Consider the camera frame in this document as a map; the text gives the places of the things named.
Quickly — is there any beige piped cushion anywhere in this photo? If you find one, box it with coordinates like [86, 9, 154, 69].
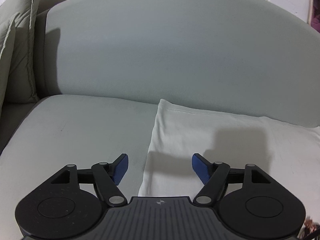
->
[1, 0, 40, 103]

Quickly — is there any white t-shirt with script logo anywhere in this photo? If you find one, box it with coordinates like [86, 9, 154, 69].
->
[138, 100, 319, 222]

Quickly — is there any grey sofa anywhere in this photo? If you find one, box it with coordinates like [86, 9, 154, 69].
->
[1, 0, 319, 239]

